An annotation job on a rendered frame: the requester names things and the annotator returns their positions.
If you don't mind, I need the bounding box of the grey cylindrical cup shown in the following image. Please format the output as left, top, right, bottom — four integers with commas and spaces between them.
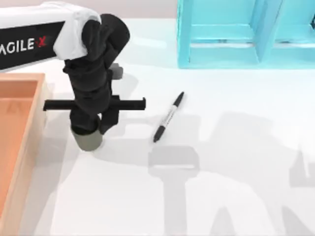
73, 125, 103, 152

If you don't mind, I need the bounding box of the black marker pen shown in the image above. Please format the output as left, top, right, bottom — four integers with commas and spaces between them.
153, 91, 185, 144

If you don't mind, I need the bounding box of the shallow salmon-coloured box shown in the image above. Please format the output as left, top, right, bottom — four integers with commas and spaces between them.
0, 73, 48, 236

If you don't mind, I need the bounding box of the light blue rack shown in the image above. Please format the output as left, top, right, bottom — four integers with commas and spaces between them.
176, 0, 315, 70

